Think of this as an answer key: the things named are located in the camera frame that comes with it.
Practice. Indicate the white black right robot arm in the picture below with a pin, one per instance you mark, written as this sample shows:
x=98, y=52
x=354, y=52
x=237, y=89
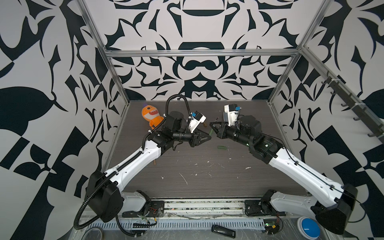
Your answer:
x=330, y=203

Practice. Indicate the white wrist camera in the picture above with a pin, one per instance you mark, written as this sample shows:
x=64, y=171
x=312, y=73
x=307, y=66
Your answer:
x=231, y=114
x=196, y=118

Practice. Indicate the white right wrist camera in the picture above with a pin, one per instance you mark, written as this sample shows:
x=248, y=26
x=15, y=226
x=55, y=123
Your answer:
x=231, y=114

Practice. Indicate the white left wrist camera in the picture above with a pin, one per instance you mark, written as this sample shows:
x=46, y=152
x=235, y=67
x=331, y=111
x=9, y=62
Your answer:
x=196, y=118

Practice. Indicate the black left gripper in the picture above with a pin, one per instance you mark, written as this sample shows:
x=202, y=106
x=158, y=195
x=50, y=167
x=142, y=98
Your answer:
x=196, y=136

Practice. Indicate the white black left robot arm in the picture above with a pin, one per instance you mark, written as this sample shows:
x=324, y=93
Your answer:
x=104, y=199

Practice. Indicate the orange shark plush toy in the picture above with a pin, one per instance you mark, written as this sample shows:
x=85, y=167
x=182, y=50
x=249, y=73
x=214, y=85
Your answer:
x=151, y=115

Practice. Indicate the grey slotted cable duct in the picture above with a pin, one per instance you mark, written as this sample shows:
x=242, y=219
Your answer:
x=202, y=224

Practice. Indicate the black remote device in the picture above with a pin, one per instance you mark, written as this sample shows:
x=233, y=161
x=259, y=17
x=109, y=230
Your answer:
x=222, y=231

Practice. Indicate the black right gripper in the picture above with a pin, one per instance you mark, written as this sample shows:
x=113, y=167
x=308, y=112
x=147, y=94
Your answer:
x=222, y=132

